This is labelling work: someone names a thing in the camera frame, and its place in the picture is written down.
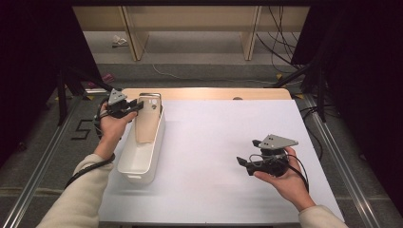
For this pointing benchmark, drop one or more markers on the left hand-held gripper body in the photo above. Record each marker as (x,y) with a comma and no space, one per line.
(116,104)

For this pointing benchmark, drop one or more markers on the black curtain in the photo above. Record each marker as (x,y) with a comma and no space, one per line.
(31,63)
(364,79)

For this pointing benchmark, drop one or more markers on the black metal stand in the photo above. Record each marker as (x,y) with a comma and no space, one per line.
(320,91)
(63,95)

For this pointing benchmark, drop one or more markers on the white plastic bin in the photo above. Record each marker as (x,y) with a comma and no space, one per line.
(139,161)

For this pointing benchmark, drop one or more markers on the white table sheet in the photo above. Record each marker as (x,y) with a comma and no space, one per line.
(221,133)

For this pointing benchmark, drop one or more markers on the wooden table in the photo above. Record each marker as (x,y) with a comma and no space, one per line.
(206,94)

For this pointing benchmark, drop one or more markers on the pink object on floor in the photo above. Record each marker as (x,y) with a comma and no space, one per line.
(107,78)

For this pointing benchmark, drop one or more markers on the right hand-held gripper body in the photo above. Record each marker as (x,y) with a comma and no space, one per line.
(272,158)

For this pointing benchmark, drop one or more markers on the wooden shelf unit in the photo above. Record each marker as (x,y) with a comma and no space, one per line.
(190,19)

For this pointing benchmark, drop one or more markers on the metal floor rail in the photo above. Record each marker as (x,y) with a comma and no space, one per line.
(345,171)
(41,171)

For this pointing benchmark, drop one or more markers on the beige rectangular tray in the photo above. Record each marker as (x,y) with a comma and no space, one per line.
(148,126)

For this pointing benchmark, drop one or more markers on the person's left hand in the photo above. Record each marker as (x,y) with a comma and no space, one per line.
(111,133)

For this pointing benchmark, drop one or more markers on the person's right hand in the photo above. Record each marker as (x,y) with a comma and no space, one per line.
(290,186)

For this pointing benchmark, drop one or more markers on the crumpled white paper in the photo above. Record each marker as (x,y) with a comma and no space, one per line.
(119,40)

